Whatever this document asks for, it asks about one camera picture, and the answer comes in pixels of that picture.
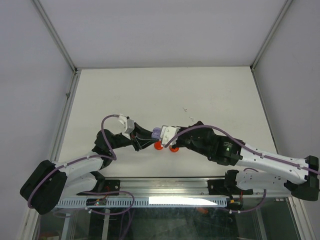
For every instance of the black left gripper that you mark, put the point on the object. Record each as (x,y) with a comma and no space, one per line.
(140,133)

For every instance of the purple earbud case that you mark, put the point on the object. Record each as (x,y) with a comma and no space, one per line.
(156,133)

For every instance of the orange earbud case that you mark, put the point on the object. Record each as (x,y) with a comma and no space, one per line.
(158,145)
(174,149)

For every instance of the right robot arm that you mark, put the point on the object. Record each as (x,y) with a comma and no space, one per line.
(300,175)

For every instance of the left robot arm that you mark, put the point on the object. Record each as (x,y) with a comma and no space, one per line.
(52,182)

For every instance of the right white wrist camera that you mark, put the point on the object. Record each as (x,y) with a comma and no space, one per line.
(166,135)

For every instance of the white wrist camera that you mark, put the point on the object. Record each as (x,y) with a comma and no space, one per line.
(166,135)
(128,125)

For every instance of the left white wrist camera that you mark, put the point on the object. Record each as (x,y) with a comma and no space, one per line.
(128,125)

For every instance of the aluminium mounting rail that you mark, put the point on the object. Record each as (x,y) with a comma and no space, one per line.
(176,186)

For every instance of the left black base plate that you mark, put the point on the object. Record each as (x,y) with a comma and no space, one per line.
(104,186)

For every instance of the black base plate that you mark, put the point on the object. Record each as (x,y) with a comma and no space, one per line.
(104,186)
(219,187)

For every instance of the white slotted cable duct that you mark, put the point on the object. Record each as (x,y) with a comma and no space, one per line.
(143,202)

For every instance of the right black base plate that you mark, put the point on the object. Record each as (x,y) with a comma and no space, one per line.
(219,187)

